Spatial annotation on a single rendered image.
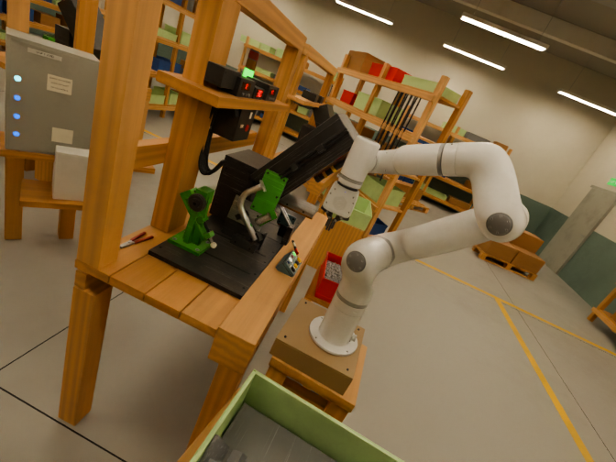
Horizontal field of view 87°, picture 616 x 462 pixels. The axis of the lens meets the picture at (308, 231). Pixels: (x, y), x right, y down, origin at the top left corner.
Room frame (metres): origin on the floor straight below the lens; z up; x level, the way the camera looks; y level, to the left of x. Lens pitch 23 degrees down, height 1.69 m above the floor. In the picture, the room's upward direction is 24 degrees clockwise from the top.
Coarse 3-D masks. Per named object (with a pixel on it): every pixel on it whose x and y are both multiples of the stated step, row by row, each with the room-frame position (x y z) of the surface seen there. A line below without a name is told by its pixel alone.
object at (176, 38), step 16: (176, 0) 6.27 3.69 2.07; (192, 0) 6.75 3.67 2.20; (160, 16) 6.51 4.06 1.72; (192, 16) 6.69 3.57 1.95; (160, 32) 6.03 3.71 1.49; (176, 32) 6.47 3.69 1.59; (176, 48) 6.41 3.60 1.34; (160, 64) 6.22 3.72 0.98; (176, 64) 6.61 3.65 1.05; (160, 96) 6.34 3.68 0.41; (176, 96) 6.87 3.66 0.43; (160, 112) 6.47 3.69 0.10
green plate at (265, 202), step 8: (264, 176) 1.51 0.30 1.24; (272, 176) 1.51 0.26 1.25; (280, 176) 1.51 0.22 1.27; (264, 184) 1.50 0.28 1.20; (272, 184) 1.50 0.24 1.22; (280, 184) 1.50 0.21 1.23; (264, 192) 1.49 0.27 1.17; (272, 192) 1.49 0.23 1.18; (280, 192) 1.49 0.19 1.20; (256, 200) 1.48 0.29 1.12; (264, 200) 1.48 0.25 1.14; (272, 200) 1.48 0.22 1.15; (256, 208) 1.46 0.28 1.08; (264, 208) 1.47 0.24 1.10; (272, 208) 1.47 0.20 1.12
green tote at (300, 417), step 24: (264, 384) 0.66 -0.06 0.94; (240, 408) 0.67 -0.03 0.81; (264, 408) 0.66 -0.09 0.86; (288, 408) 0.65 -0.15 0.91; (312, 408) 0.64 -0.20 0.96; (216, 432) 0.49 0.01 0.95; (312, 432) 0.63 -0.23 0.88; (336, 432) 0.62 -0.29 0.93; (192, 456) 0.42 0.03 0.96; (336, 456) 0.62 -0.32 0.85; (360, 456) 0.61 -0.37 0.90; (384, 456) 0.60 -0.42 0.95
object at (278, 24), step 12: (240, 0) 1.38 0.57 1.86; (252, 0) 1.48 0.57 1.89; (264, 0) 1.58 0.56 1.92; (252, 12) 1.50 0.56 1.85; (264, 12) 1.62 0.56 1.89; (276, 12) 1.75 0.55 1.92; (264, 24) 1.69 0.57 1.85; (276, 24) 1.79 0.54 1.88; (288, 24) 1.95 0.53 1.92; (276, 36) 2.02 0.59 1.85; (288, 36) 2.01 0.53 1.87; (300, 36) 2.21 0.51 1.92; (300, 48) 2.29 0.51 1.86
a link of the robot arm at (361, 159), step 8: (360, 136) 1.07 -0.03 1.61; (360, 144) 1.05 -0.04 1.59; (368, 144) 1.04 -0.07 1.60; (376, 144) 1.05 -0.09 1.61; (352, 152) 1.06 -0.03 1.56; (360, 152) 1.04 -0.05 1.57; (368, 152) 1.04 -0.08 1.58; (376, 152) 1.06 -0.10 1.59; (352, 160) 1.05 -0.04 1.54; (360, 160) 1.04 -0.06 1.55; (368, 160) 1.05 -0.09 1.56; (376, 160) 1.10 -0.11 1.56; (344, 168) 1.06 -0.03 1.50; (352, 168) 1.04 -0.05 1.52; (360, 168) 1.04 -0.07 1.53; (368, 168) 1.06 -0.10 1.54; (352, 176) 1.04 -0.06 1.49; (360, 176) 1.05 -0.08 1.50
